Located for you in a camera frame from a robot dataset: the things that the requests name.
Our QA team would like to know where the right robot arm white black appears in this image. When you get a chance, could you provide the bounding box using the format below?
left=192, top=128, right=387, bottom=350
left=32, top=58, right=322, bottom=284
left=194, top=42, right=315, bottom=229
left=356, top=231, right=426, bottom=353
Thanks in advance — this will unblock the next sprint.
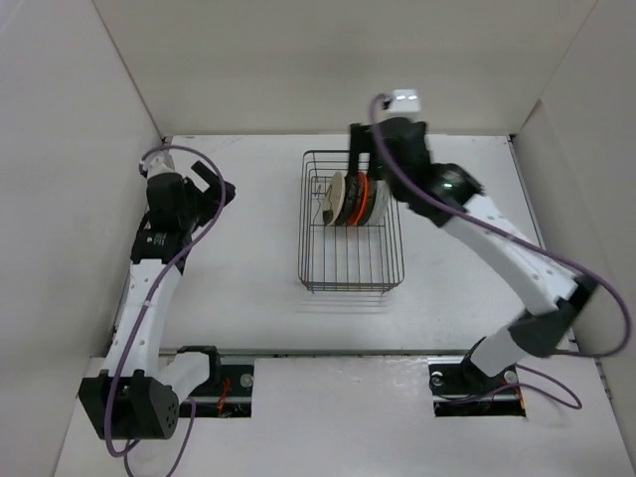
left=349, top=117, right=598, bottom=395

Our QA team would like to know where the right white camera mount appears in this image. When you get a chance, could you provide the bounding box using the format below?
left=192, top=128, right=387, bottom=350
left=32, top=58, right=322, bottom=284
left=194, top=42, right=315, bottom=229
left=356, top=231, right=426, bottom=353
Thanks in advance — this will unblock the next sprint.
left=383, top=88, right=421, bottom=121

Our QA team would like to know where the clear glass plate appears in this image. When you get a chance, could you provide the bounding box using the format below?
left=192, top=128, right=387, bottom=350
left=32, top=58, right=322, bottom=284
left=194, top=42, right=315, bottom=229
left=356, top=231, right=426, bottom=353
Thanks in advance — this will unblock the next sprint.
left=369, top=181, right=392, bottom=226

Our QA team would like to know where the orange round plate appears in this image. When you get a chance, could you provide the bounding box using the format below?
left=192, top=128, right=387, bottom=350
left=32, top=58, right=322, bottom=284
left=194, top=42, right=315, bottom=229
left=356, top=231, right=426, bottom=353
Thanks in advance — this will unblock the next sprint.
left=347, top=172, right=370, bottom=227

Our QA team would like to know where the black round plate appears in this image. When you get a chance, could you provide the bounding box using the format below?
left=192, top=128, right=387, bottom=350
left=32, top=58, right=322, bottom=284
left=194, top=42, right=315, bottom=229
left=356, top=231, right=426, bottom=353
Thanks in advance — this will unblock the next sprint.
left=335, top=174, right=359, bottom=226

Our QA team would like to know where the cream plate with flower pattern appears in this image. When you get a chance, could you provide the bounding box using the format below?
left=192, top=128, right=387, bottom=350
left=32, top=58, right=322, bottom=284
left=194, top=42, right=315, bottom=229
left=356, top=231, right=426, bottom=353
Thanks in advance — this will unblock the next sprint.
left=322, top=172, right=347, bottom=226

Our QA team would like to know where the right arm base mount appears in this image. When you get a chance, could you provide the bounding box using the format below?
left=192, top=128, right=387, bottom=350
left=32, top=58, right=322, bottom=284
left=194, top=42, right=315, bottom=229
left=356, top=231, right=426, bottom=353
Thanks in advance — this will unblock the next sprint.
left=428, top=360, right=526, bottom=417

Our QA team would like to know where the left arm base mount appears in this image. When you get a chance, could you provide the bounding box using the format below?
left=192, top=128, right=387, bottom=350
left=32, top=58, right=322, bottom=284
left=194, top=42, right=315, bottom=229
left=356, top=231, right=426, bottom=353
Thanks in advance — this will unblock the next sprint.
left=159, top=360, right=255, bottom=418

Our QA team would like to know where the purple cable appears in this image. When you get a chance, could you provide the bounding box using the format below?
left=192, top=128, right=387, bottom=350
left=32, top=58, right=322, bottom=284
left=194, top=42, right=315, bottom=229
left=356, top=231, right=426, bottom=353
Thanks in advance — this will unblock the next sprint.
left=367, top=92, right=631, bottom=411
left=101, top=145, right=230, bottom=477

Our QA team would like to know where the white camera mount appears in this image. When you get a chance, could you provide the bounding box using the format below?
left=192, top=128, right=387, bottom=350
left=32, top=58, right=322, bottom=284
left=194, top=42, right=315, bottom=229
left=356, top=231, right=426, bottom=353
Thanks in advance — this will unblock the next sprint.
left=138, top=151, right=175, bottom=180
left=383, top=88, right=421, bottom=121

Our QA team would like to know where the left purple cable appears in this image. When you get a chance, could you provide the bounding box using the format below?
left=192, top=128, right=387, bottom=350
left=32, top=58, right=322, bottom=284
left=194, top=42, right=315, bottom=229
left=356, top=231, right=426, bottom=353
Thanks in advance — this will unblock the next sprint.
left=101, top=145, right=230, bottom=477

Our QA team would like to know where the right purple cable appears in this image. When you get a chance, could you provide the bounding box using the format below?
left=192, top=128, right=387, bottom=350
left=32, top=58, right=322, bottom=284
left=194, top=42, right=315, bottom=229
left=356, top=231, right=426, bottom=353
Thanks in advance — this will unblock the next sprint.
left=367, top=92, right=631, bottom=411

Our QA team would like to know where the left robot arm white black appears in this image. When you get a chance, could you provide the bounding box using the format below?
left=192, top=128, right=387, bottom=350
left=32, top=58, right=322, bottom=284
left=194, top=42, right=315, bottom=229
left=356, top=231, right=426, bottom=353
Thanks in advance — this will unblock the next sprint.
left=79, top=159, right=235, bottom=440

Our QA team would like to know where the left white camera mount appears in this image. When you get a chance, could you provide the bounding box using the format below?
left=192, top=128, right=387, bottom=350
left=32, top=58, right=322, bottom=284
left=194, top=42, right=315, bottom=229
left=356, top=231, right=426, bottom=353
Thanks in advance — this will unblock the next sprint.
left=138, top=151, right=175, bottom=180

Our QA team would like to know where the grey wire dish rack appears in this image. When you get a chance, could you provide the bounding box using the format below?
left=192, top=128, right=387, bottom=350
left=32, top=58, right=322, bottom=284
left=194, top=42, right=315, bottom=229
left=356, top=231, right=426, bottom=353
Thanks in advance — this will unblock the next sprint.
left=298, top=150, right=404, bottom=293

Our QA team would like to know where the blue patterned ceramic plate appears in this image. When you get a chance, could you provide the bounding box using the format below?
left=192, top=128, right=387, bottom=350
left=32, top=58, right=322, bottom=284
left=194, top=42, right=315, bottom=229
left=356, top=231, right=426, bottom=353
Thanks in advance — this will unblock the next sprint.
left=358, top=176, right=378, bottom=227

